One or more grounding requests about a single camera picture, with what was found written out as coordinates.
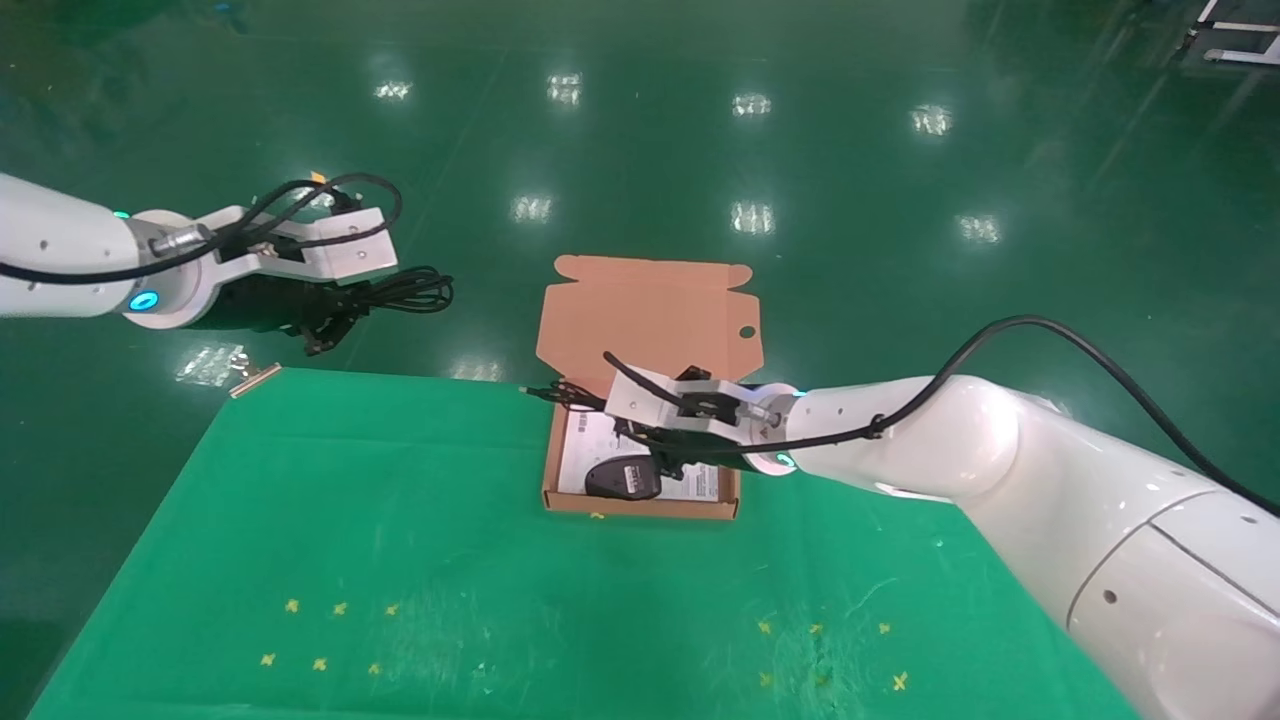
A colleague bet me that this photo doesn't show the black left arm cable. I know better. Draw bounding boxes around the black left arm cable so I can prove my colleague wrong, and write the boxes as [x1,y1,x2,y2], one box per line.
[0,172,404,287]

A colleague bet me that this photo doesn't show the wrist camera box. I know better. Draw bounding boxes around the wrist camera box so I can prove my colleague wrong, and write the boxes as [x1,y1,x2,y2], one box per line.
[200,205,400,287]
[605,365,749,434]

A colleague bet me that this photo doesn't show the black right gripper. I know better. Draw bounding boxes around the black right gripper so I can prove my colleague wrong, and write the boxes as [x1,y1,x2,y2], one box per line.
[612,420,779,481]

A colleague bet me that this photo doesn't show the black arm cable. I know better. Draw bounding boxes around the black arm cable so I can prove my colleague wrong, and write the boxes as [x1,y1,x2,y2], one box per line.
[603,315,1280,521]
[0,172,404,287]

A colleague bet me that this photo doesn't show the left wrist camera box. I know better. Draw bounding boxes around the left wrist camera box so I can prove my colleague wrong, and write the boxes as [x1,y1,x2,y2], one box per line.
[200,205,400,287]

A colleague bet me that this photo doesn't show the grey metal frame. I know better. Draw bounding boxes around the grey metal frame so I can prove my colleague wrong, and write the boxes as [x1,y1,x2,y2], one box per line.
[1185,0,1280,70]

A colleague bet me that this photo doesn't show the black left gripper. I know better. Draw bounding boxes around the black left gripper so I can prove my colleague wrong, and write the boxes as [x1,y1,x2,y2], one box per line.
[205,275,351,343]

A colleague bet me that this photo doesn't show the orange cardboard box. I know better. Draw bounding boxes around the orange cardboard box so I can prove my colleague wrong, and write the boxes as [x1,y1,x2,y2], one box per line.
[536,254,765,522]

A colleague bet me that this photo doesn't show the green table mat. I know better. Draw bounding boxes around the green table mat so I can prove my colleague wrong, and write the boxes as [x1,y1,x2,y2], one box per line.
[25,368,1141,720]

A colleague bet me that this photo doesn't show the black data cable bundle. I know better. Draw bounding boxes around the black data cable bundle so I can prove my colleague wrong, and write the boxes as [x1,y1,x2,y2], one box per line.
[300,264,456,357]

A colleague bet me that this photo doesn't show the metal binder clip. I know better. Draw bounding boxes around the metal binder clip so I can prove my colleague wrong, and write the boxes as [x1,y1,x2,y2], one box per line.
[228,362,284,400]

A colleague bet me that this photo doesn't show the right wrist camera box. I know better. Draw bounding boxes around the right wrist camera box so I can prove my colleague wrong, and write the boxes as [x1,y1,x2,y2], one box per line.
[605,365,749,434]

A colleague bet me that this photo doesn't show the black mouse cable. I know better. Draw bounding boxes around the black mouse cable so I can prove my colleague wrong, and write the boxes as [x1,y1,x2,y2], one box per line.
[518,383,691,502]

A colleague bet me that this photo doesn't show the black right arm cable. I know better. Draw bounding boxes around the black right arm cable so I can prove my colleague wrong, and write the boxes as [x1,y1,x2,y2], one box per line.
[603,315,1280,521]

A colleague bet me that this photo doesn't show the white printed leaflet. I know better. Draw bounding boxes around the white printed leaflet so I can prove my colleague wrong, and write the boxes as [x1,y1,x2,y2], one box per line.
[557,405,722,502]

